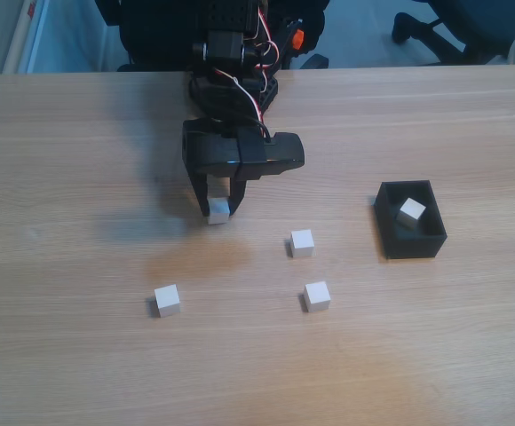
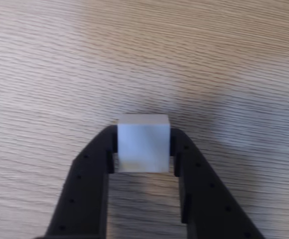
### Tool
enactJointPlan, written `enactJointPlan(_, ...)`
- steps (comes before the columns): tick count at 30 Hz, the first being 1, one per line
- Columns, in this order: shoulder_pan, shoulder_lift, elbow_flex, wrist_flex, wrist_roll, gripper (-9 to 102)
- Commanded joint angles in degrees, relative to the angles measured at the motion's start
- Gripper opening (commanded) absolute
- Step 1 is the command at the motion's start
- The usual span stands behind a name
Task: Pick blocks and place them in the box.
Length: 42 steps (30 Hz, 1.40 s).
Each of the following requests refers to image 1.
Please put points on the white foam cube block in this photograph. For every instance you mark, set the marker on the white foam cube block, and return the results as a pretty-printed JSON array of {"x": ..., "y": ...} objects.
[
  {"x": 217, "y": 211},
  {"x": 410, "y": 214},
  {"x": 167, "y": 300},
  {"x": 302, "y": 243},
  {"x": 317, "y": 296}
]

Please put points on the black open box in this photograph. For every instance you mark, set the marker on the black open box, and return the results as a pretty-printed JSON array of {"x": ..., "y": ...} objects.
[{"x": 417, "y": 246}]

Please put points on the black orange table clamp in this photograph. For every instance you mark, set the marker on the black orange table clamp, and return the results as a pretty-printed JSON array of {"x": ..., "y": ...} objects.
[{"x": 298, "y": 40}]

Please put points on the white panel board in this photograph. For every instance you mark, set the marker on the white panel board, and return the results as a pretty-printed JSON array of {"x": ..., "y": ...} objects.
[{"x": 31, "y": 35}]

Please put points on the blue seat office chair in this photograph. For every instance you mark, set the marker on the blue seat office chair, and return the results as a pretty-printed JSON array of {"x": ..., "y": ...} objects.
[{"x": 461, "y": 22}]

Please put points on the black oval camera box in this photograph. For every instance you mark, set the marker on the black oval camera box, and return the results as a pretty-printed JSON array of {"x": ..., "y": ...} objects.
[{"x": 251, "y": 153}]

